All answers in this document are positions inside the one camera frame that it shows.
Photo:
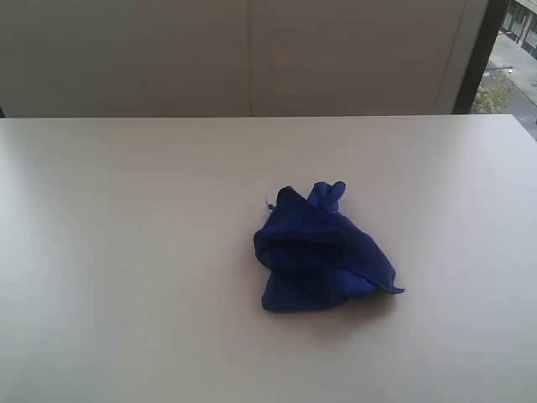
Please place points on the blue microfibre cloth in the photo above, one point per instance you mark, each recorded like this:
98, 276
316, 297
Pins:
318, 258

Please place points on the black window frame post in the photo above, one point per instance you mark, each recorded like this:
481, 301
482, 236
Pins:
486, 37

